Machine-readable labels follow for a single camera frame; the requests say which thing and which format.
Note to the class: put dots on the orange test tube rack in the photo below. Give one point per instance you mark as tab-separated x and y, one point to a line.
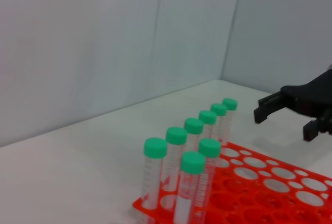
259	200

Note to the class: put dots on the green capped clear test tube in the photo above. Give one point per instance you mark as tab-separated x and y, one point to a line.
193	161
207	117
230	104
218	109
193	125
155	147
210	147
176	136

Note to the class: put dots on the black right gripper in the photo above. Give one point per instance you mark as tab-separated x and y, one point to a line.
311	99

